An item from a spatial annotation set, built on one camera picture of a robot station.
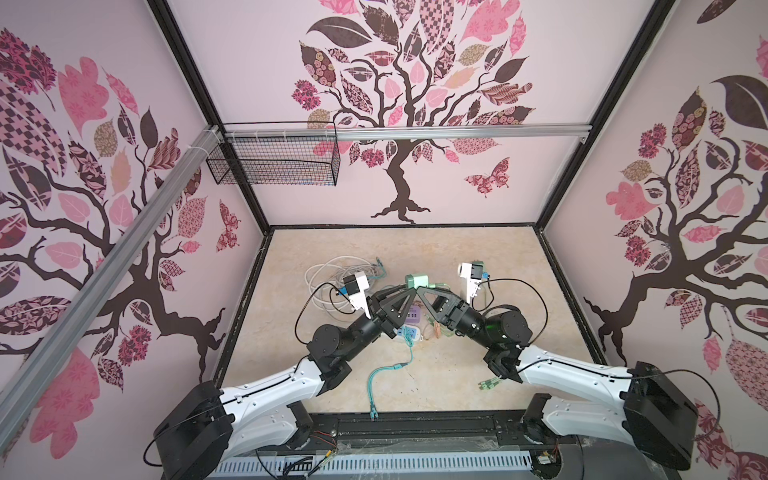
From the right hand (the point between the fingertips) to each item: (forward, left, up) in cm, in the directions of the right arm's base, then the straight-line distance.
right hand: (421, 291), depth 59 cm
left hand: (+1, +1, -2) cm, 2 cm away
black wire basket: (+54, +42, -1) cm, 68 cm away
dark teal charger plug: (+7, +1, -34) cm, 35 cm away
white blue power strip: (+5, -1, -33) cm, 33 cm away
